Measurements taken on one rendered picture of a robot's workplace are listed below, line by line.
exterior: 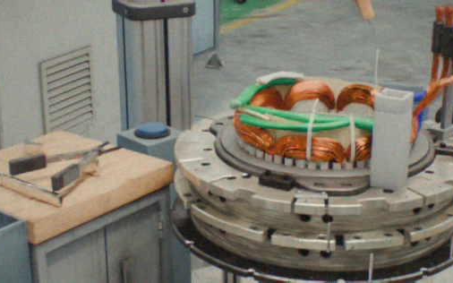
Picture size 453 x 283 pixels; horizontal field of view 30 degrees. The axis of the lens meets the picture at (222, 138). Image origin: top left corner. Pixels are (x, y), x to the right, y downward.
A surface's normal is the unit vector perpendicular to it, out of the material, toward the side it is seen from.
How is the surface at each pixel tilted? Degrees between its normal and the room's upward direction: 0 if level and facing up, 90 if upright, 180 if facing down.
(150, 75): 90
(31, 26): 90
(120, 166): 0
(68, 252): 90
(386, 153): 90
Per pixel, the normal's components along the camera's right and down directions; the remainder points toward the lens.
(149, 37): 0.44, 0.29
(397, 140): -0.48, 0.29
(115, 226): 0.79, 0.20
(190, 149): 0.00, -0.94
